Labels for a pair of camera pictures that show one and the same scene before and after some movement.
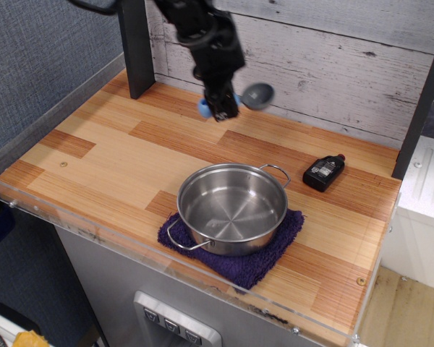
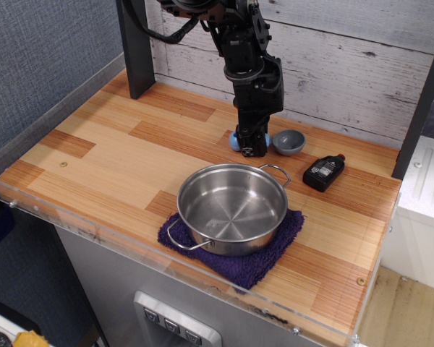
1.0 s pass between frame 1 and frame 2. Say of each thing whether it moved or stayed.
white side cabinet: stayed
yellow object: stayed
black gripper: moved
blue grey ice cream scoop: moved
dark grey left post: stayed
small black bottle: stayed
